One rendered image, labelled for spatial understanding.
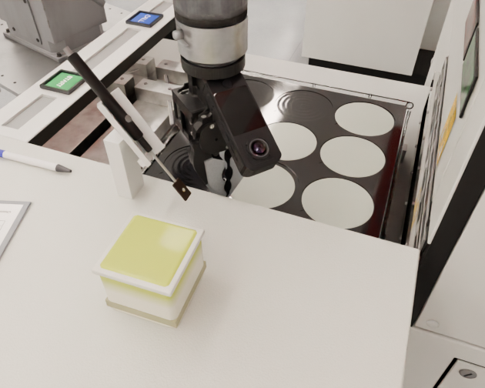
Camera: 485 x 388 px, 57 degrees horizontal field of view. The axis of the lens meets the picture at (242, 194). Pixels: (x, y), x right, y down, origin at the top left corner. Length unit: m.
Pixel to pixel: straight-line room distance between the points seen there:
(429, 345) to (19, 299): 0.50
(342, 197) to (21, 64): 0.85
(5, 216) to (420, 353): 0.56
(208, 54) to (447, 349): 0.47
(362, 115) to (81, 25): 0.72
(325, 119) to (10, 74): 0.74
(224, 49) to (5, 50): 0.90
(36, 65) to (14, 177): 0.60
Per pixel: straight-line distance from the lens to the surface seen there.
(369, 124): 0.80
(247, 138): 0.48
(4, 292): 0.51
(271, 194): 0.64
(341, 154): 0.72
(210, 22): 0.46
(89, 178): 0.60
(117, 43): 0.92
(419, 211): 0.60
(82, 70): 0.48
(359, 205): 0.64
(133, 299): 0.42
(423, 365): 0.72
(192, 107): 0.54
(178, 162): 0.70
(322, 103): 0.83
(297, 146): 0.72
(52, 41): 1.19
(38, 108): 0.77
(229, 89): 0.50
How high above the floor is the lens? 1.35
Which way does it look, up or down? 44 degrees down
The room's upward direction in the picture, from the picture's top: straight up
